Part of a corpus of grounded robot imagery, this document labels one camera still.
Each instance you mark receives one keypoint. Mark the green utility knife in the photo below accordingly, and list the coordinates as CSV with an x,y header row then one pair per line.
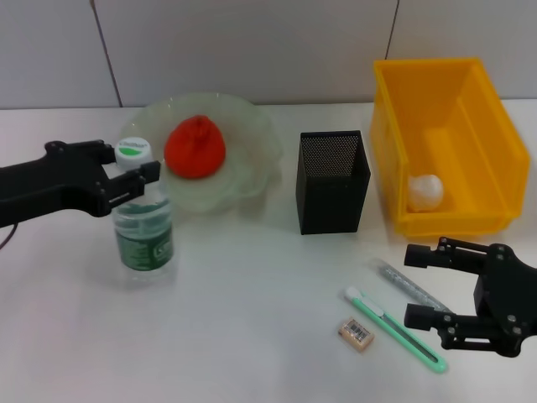
x,y
390,325

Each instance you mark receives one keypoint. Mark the grey marker pen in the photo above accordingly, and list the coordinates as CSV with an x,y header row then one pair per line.
x,y
396,279

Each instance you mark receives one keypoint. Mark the white paper ball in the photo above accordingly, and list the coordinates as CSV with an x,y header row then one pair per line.
x,y
425,192

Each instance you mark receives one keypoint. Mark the red tomato-shaped toy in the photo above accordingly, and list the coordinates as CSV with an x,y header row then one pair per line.
x,y
195,147

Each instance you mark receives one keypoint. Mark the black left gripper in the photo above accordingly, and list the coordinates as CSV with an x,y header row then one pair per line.
x,y
50,184

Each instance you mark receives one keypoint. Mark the beige eraser with barcode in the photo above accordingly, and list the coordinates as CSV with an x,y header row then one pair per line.
x,y
356,333

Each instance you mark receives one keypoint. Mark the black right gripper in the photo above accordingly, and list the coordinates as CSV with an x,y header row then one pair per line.
x,y
509,298

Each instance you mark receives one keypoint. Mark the yellow plastic bin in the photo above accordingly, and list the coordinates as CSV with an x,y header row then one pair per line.
x,y
461,126

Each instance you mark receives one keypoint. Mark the green glass fruit plate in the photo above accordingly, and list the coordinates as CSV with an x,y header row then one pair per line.
x,y
247,138

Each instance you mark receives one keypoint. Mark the black mesh pen holder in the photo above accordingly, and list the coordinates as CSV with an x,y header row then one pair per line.
x,y
331,189

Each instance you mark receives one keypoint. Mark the clear green-label water bottle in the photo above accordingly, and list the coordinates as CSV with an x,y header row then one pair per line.
x,y
142,239

